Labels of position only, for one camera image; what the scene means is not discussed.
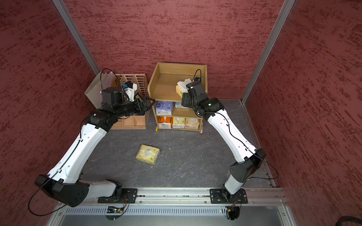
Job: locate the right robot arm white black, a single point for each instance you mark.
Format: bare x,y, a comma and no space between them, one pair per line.
248,157

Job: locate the aluminium mounting rail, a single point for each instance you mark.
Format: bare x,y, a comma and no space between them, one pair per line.
202,196

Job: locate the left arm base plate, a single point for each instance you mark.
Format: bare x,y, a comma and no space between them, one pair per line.
121,195

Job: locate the lilac paper folder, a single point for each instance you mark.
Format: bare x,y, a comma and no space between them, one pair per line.
107,79

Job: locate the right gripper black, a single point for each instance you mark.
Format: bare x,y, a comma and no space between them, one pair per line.
187,97

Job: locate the beige tissue pack bottom shelf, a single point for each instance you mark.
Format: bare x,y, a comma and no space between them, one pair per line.
192,123

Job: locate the left aluminium corner profile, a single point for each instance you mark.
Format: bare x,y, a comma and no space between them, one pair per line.
64,13

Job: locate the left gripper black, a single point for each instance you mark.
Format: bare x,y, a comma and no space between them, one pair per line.
140,109

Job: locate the light blue tissue pack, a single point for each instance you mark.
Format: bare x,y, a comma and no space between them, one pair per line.
179,105

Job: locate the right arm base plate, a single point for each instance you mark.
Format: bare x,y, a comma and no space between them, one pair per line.
222,196

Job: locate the aluminium corner profile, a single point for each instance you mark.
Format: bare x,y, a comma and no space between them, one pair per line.
278,25
64,13

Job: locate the purple tissue pack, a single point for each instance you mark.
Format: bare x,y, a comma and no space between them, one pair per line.
164,108

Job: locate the orange yellow tissue box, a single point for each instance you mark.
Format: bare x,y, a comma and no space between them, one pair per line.
181,87

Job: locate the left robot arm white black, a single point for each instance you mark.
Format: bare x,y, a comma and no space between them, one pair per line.
62,183

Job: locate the beige plastic file organizer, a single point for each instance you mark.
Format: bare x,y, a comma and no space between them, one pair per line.
134,122

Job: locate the right aluminium corner profile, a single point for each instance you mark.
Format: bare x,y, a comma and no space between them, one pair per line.
278,25

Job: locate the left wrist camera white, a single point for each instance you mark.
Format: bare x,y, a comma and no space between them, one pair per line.
130,89

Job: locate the wooden three-tier shelf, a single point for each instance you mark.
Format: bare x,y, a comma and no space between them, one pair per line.
162,86

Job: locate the beige paper folder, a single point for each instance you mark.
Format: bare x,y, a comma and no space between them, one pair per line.
93,92

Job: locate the orange white tissue pack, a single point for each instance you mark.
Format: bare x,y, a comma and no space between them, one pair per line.
165,122

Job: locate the yellow green tissue box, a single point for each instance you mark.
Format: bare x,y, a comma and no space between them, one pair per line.
148,154

